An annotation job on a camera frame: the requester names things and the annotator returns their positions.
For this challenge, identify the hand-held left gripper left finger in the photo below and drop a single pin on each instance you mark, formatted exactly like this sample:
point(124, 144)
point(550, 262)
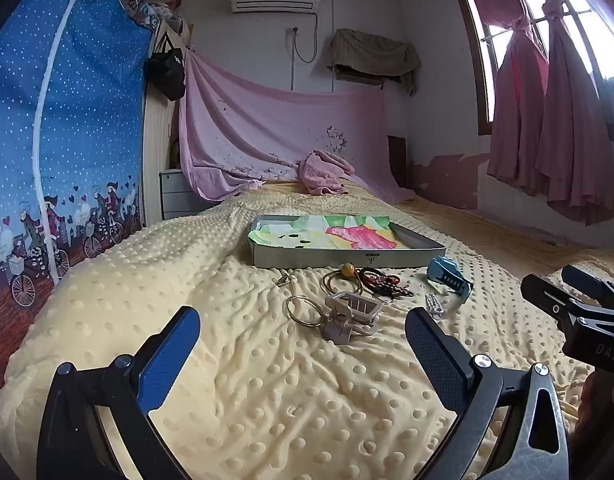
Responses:
point(169, 355)

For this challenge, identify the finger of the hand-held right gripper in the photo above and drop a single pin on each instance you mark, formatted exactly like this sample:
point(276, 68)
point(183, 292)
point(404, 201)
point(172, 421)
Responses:
point(547, 300)
point(592, 287)

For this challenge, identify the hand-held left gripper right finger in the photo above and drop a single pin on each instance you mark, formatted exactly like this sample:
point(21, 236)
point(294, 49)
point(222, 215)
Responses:
point(432, 355)

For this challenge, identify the blue wrist watch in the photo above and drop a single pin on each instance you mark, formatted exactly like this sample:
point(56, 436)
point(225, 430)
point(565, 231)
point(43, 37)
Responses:
point(444, 272)

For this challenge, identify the grey plastic buckle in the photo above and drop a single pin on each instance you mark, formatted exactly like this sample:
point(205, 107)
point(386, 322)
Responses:
point(339, 332)

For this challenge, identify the grey shallow tray box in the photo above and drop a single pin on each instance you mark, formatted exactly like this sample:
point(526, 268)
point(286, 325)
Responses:
point(337, 258)

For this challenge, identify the small silver hair clip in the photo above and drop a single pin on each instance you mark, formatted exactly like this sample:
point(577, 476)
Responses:
point(432, 304)

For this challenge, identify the yellow dotted blanket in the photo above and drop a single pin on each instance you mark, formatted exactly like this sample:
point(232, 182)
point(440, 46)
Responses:
point(262, 385)

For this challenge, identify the small metal trinket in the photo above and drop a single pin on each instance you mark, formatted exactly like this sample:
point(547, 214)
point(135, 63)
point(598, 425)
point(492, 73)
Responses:
point(285, 279)

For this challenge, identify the pink tied curtain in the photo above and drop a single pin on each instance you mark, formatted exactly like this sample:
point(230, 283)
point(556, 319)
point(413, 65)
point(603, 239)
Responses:
point(577, 135)
point(517, 110)

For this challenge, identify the grey drawer cabinet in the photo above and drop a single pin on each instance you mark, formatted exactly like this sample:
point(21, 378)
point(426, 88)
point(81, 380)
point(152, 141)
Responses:
point(179, 195)

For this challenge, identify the dark wooden board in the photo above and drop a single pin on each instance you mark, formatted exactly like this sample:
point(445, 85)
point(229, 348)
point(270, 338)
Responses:
point(397, 160)

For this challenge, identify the crumpled pink towel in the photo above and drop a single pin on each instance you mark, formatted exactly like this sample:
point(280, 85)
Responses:
point(322, 170)

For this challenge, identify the beige wooden wardrobe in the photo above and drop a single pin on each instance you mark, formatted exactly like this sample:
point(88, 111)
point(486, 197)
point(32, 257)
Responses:
point(157, 130)

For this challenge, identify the pink hanging sheet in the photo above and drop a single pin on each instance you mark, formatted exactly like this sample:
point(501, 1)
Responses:
point(267, 125)

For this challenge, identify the blue dotted printed wardrobe cover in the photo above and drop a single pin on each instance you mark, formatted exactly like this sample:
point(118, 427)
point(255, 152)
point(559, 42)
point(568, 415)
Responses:
point(87, 110)

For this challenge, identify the black hanging bag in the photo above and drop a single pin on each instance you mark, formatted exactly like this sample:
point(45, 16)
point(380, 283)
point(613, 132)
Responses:
point(167, 75)

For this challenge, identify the brown cloth on shelf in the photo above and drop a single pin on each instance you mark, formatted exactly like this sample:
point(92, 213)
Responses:
point(372, 50)

